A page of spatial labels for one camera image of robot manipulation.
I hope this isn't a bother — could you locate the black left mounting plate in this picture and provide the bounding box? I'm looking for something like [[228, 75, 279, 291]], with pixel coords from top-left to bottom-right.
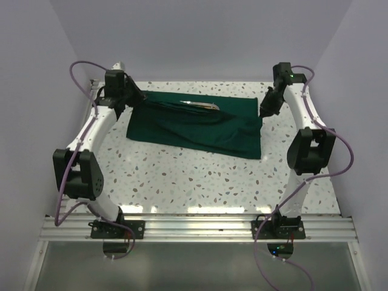
[[88, 220, 146, 239]]

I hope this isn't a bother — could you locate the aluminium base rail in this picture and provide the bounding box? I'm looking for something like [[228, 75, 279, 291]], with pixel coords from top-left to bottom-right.
[[39, 214, 358, 243]]

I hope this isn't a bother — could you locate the black mounting plate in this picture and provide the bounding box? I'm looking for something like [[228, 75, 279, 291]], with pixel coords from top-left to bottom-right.
[[251, 219, 306, 239], [88, 220, 146, 239]]

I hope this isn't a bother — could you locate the dark green surgical cloth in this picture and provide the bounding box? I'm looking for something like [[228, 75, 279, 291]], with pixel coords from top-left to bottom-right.
[[126, 91, 263, 159]]

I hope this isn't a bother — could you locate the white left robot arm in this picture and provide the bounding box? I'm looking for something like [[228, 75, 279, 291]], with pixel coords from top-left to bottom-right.
[[53, 66, 146, 238]]

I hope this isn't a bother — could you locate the steel instrument tray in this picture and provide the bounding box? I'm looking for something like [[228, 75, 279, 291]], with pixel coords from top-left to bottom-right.
[[180, 101, 219, 110]]

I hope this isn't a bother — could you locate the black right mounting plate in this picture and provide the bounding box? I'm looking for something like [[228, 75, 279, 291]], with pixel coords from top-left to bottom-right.
[[251, 219, 306, 239]]

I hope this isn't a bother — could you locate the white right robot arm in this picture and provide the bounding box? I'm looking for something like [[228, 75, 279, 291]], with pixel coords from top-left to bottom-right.
[[259, 62, 336, 218]]

